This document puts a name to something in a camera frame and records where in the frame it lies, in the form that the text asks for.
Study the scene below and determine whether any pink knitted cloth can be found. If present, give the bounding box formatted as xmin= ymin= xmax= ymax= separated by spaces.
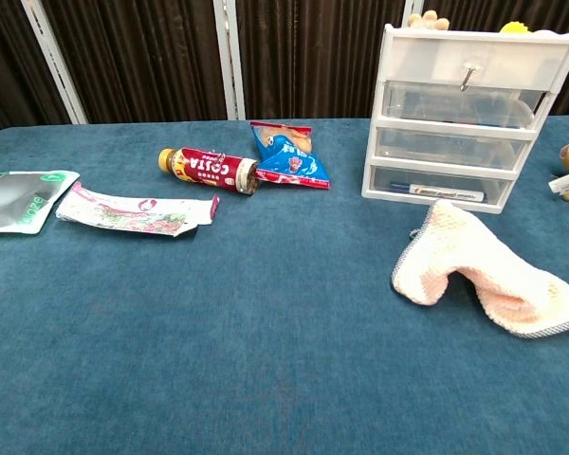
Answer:
xmin=392 ymin=199 xmax=569 ymax=339

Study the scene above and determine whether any blue snack bag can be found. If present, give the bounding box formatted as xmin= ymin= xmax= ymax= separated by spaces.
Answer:
xmin=249 ymin=120 xmax=332 ymax=191

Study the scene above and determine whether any red Costa coffee bottle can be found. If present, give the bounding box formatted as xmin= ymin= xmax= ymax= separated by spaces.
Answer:
xmin=158 ymin=146 xmax=260 ymax=196

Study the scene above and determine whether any white pink floral package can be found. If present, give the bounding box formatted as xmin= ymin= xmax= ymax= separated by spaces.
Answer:
xmin=55 ymin=181 xmax=221 ymax=238

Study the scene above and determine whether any blue whiteboard marker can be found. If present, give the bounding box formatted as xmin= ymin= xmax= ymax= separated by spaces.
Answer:
xmin=389 ymin=181 xmax=488 ymax=204

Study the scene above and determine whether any white plastic drawer cabinet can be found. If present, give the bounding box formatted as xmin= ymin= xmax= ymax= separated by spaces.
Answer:
xmin=360 ymin=23 xmax=569 ymax=215

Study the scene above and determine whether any beige plush toy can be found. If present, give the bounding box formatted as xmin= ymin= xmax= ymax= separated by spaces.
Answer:
xmin=406 ymin=10 xmax=451 ymax=32

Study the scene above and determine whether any grey green pouch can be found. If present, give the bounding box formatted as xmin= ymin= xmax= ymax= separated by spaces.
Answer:
xmin=0 ymin=170 xmax=81 ymax=236

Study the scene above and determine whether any white screen frame post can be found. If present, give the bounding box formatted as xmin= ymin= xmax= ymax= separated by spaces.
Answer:
xmin=401 ymin=0 xmax=425 ymax=27
xmin=211 ymin=0 xmax=247 ymax=121
xmin=20 ymin=0 xmax=88 ymax=125

